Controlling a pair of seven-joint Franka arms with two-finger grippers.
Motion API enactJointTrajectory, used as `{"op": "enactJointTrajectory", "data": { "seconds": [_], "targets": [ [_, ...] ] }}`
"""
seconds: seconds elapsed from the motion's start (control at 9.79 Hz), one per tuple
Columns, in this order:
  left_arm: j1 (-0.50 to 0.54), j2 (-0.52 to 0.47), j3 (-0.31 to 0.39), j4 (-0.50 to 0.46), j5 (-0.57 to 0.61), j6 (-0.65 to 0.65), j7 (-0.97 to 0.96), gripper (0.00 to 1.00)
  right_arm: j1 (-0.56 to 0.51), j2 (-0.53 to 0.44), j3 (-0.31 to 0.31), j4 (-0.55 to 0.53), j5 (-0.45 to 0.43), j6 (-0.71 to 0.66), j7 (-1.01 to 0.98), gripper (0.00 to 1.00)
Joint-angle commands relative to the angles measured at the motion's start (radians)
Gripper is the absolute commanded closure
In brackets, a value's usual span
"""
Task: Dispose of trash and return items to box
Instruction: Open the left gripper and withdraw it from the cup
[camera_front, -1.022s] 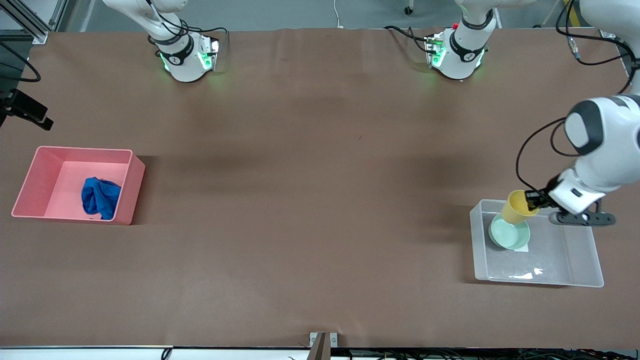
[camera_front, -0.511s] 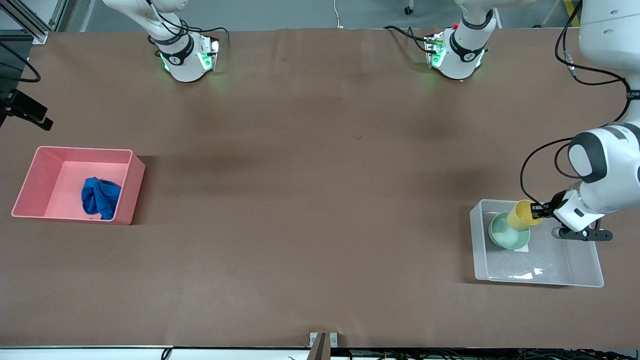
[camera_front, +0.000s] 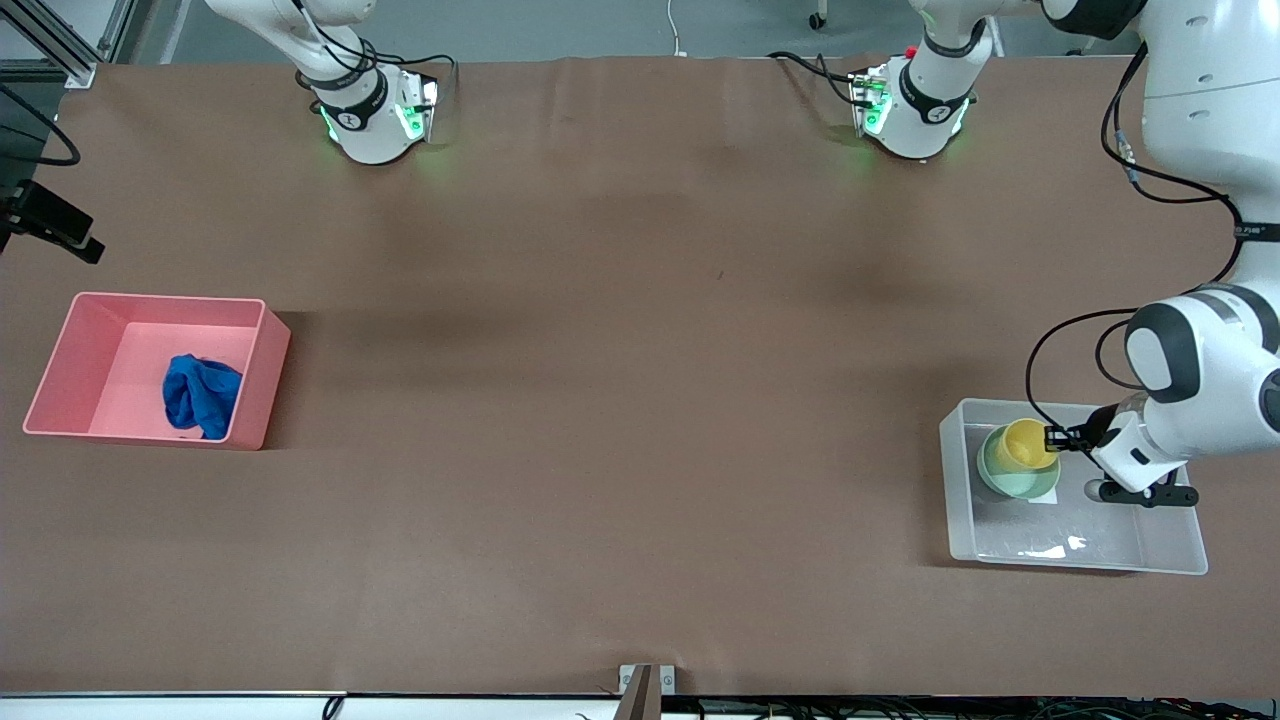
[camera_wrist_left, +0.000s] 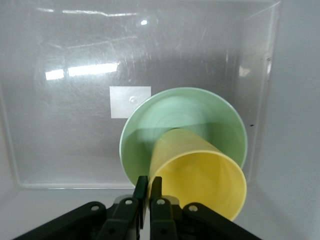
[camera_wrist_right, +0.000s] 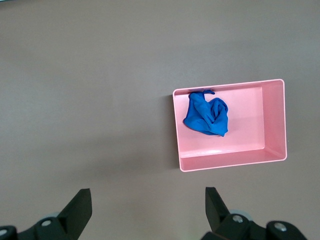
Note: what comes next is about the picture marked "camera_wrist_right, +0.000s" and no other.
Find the pink plastic bin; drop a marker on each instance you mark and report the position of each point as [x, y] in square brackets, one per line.
[247, 130]

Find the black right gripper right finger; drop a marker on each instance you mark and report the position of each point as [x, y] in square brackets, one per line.
[225, 225]

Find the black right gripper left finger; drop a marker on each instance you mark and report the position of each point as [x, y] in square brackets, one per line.
[72, 215]

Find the blue microfiber cloth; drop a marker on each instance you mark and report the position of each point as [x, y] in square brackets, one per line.
[205, 117]

